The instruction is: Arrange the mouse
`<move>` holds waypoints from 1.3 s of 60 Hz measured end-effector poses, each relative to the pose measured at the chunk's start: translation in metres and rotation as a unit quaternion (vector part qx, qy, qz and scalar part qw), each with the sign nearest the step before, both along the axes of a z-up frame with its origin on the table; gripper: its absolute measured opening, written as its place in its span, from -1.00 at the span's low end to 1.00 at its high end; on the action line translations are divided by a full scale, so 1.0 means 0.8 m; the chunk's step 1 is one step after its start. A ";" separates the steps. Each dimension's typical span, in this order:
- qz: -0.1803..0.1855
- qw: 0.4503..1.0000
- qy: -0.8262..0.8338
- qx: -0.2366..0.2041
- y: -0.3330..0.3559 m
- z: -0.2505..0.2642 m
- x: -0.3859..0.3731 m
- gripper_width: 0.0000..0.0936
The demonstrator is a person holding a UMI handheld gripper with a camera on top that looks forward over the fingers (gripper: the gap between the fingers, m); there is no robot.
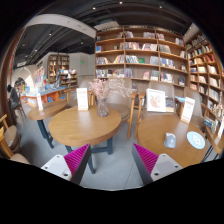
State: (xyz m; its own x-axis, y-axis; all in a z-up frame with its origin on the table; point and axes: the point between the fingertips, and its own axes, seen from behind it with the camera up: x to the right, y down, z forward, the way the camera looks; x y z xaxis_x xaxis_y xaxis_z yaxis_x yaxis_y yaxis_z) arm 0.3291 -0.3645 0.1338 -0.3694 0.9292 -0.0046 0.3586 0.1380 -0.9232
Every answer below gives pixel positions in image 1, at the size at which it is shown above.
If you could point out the white sign card left table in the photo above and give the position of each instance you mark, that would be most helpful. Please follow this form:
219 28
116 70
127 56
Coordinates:
39 102

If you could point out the round wooden table right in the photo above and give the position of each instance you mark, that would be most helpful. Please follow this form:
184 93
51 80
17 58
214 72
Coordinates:
184 143

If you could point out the round wooden table left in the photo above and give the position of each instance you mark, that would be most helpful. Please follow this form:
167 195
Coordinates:
50 109

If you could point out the large wooden bookshelf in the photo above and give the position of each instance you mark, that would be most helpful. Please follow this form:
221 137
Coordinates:
141 53

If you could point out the blue orange display counter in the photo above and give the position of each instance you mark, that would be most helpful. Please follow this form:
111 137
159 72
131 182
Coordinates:
46 96

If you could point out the white sign card centre table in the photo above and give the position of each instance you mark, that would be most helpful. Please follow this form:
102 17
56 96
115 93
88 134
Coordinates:
82 99

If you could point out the round light blue coaster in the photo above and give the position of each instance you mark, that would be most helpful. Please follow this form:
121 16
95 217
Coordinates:
196 140

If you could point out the white illustrated display board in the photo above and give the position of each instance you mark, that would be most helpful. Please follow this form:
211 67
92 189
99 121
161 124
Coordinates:
155 100

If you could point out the white sign card table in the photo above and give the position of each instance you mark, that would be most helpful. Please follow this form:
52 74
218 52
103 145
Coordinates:
39 102
82 99
188 108

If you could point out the wooden chair left edge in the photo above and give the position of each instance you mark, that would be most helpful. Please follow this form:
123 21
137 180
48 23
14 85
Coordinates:
9 138

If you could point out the seated person in dark clothes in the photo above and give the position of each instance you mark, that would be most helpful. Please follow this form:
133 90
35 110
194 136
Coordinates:
14 99

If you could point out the distant wooden bookshelf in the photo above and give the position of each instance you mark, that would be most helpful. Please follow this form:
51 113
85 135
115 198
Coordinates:
59 71

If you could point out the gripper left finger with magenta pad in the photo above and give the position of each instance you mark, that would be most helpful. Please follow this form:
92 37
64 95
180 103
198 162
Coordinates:
70 167

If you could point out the glass vase with dried flowers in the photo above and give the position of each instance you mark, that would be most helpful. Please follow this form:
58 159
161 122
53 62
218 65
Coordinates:
102 89

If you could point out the round wooden table centre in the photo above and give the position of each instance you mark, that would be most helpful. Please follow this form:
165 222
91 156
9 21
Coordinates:
75 128

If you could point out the right side wooden bookshelf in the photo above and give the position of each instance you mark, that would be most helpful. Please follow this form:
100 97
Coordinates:
205 73

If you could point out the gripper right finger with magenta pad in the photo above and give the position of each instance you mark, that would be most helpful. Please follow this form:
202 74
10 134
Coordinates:
152 166

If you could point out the wooden chair behind centre table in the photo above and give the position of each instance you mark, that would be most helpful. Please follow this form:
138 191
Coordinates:
125 106

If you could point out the round wooden table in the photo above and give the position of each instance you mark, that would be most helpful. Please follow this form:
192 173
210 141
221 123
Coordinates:
75 128
50 109
184 143

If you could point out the white sign card right table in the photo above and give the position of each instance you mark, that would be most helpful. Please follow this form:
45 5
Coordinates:
188 108

